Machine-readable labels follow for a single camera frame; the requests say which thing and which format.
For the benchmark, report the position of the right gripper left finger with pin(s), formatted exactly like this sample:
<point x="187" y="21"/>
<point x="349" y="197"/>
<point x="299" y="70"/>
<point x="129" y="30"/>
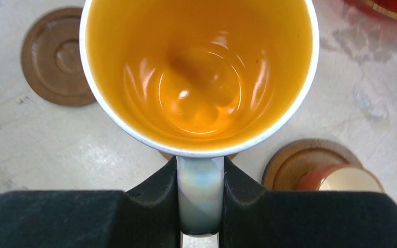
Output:
<point x="145" y="216"/>

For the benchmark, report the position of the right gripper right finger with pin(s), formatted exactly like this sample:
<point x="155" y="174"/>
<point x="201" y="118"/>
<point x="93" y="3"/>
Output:
<point x="254" y="216"/>

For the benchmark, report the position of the small copper cup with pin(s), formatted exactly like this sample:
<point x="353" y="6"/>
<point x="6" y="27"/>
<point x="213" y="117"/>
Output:
<point x="340" y="177"/>

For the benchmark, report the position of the white mug with tea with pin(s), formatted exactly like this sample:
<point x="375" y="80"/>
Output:
<point x="199" y="80"/>

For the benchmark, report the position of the red three-tier cake stand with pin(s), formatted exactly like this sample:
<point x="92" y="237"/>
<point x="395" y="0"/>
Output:
<point x="387" y="8"/>

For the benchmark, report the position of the round brown wooden lid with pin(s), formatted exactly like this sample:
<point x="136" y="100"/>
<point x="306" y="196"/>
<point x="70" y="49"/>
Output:
<point x="50" y="59"/>

